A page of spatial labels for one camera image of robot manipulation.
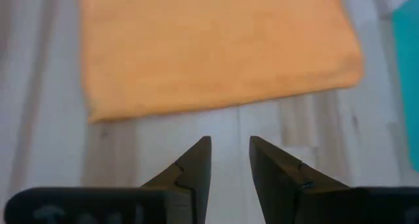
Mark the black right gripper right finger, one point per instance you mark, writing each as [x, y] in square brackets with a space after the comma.
[311, 201]

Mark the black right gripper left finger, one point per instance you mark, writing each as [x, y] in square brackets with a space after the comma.
[114, 206]

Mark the orange microfiber towel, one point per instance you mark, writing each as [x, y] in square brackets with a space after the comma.
[212, 47]

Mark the teal translucent plastic basket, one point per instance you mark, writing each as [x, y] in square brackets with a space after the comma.
[409, 70]

